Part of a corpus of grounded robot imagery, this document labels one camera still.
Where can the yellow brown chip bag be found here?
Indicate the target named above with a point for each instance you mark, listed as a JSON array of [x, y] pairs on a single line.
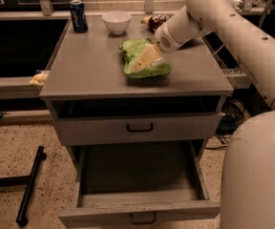
[[153, 22]]

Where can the blue soda can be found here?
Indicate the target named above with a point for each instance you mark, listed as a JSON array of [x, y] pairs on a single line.
[[78, 16]]

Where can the grey metal rail frame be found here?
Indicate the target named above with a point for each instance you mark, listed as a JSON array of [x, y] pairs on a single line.
[[20, 87]]

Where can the grey upper drawer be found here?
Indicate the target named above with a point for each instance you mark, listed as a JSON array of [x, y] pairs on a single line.
[[111, 130]]

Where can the black floor stand bar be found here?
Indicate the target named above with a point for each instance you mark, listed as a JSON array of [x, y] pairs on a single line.
[[28, 182]]

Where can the grey open middle drawer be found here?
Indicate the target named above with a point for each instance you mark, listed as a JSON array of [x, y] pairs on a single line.
[[138, 183]]

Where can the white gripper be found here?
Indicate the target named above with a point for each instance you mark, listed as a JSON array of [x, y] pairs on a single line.
[[163, 41]]

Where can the white bowl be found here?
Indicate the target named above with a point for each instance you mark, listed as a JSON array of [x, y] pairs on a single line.
[[117, 22]]

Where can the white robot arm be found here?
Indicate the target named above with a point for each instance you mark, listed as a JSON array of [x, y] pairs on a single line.
[[248, 171]]

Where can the green rice chip bag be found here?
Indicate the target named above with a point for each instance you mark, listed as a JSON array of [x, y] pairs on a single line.
[[132, 49]]

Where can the grey drawer cabinet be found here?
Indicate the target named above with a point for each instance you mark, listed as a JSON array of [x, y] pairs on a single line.
[[87, 79]]

